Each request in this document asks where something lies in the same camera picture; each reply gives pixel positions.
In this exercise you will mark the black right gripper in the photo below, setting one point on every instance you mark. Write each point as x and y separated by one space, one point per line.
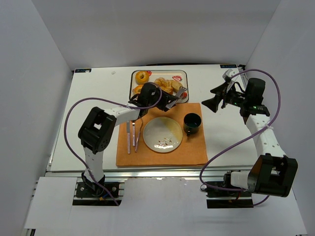
222 97

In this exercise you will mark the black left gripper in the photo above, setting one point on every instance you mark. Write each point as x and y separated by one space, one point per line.
164 99

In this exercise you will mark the oblong golden bread roll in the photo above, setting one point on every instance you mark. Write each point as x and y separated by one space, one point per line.
176 85

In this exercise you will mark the metal serving tongs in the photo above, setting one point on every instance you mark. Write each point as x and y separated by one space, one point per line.
178 95

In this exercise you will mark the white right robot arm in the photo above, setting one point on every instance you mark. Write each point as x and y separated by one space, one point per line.
273 173

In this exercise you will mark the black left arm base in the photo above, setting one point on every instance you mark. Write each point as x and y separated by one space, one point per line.
85 196

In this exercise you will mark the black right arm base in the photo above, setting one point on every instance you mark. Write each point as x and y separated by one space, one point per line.
223 199

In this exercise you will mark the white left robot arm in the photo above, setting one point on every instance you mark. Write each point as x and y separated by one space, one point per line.
96 132

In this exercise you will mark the sugar crusted round bread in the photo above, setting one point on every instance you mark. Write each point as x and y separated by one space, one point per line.
164 84

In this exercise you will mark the strawberry print white tray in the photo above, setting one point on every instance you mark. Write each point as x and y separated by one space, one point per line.
177 75

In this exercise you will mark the near glazed bagel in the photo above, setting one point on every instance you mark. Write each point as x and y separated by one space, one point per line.
137 89

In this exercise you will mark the glazed bagel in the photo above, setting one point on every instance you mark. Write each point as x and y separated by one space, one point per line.
137 89
142 77

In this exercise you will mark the cream ceramic plate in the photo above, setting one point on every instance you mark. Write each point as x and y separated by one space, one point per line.
162 135

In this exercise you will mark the dark green mug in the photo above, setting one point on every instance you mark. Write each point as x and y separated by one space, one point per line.
192 123

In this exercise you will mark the far glazed bagel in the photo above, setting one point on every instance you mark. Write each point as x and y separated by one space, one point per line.
142 77

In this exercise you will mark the orange cloth placemat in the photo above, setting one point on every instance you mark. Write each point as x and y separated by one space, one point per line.
191 151

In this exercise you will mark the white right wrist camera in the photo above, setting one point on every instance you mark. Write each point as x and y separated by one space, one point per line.
228 74

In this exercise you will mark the pink handled spoon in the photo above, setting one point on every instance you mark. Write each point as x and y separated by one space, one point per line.
133 134

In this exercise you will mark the pink handled knife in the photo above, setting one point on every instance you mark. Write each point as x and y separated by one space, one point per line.
128 136

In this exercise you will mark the pink handled fork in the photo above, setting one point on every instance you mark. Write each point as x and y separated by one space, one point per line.
138 136

